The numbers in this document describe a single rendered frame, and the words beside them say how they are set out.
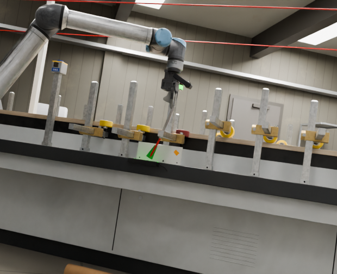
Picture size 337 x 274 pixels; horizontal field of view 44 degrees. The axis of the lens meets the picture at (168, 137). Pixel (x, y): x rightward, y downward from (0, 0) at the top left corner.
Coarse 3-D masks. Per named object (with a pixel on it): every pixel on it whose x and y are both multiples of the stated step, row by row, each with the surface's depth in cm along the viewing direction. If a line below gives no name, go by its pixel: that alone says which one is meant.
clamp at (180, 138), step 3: (177, 135) 232; (180, 135) 231; (183, 135) 232; (177, 138) 231; (180, 138) 231; (183, 138) 233; (168, 141) 233; (171, 141) 232; (174, 141) 232; (177, 141) 231; (180, 141) 231; (183, 141) 234
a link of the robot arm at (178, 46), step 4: (172, 40) 228; (176, 40) 226; (180, 40) 227; (172, 44) 226; (176, 44) 226; (180, 44) 227; (184, 44) 228; (172, 48) 226; (176, 48) 226; (180, 48) 227; (184, 48) 228; (168, 52) 226; (172, 52) 226; (176, 52) 226; (180, 52) 227; (184, 52) 229; (168, 56) 228; (172, 56) 226; (176, 56) 226; (180, 56) 227; (184, 56) 230; (180, 60) 227
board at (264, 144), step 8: (0, 112) 291; (8, 112) 290; (16, 112) 288; (56, 120) 278; (64, 120) 277; (72, 120) 275; (80, 120) 273; (152, 128) 259; (192, 136) 251; (200, 136) 250; (208, 136) 249; (216, 136) 247; (248, 144) 242; (264, 144) 239; (272, 144) 238; (280, 144) 237; (312, 152) 231; (320, 152) 230; (328, 152) 229; (336, 152) 228
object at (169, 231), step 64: (0, 128) 291; (64, 128) 277; (0, 192) 286; (64, 192) 273; (128, 192) 260; (64, 256) 271; (128, 256) 256; (192, 256) 245; (256, 256) 235; (320, 256) 226
